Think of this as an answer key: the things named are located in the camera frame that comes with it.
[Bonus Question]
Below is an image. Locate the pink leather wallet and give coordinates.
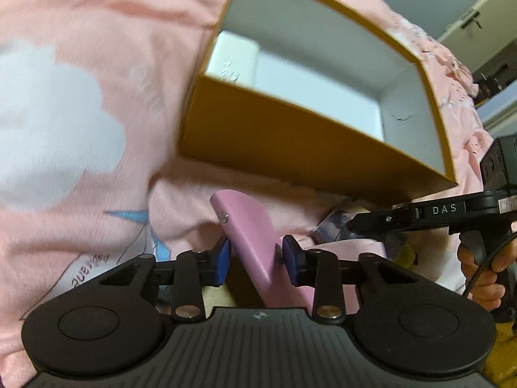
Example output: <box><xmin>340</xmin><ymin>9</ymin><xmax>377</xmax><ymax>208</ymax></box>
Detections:
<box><xmin>210</xmin><ymin>189</ymin><xmax>314</xmax><ymax>311</ymax></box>

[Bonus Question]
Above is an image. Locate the white glasses case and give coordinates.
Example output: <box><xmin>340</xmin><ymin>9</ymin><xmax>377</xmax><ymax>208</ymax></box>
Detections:
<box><xmin>205</xmin><ymin>31</ymin><xmax>260</xmax><ymax>88</ymax></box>

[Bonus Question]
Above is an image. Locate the pink fabric pouch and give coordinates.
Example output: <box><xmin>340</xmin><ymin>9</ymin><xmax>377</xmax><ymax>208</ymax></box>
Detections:
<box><xmin>294</xmin><ymin>235</ymin><xmax>385</xmax><ymax>314</ymax></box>

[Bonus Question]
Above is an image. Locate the yellow plastic toy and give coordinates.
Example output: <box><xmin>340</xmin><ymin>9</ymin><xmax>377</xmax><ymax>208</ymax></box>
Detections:
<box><xmin>385</xmin><ymin>232</ymin><xmax>417</xmax><ymax>269</ymax></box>

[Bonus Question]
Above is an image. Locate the white bedroom door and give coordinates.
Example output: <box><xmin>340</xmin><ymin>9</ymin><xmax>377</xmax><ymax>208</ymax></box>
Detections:
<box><xmin>438</xmin><ymin>0</ymin><xmax>517</xmax><ymax>72</ymax></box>

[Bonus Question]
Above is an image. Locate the person's right hand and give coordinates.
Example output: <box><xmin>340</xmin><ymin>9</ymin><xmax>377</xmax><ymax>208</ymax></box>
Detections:
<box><xmin>458</xmin><ymin>220</ymin><xmax>516</xmax><ymax>315</ymax></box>

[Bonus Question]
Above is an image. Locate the small blue card box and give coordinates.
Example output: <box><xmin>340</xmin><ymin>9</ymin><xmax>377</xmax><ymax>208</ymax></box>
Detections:
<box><xmin>311</xmin><ymin>209</ymin><xmax>356</xmax><ymax>244</ymax></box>

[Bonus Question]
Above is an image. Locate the orange cardboard storage box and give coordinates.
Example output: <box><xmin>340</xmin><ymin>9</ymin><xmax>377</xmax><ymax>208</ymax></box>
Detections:
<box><xmin>179</xmin><ymin>0</ymin><xmax>456</xmax><ymax>206</ymax></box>

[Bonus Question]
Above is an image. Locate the pink cloud-print duvet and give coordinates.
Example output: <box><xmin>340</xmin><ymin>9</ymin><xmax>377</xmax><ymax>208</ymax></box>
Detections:
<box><xmin>0</xmin><ymin>0</ymin><xmax>496</xmax><ymax>388</ymax></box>

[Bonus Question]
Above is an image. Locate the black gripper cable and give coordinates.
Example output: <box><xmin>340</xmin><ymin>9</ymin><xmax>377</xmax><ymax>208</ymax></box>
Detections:
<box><xmin>460</xmin><ymin>229</ymin><xmax>517</xmax><ymax>298</ymax></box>

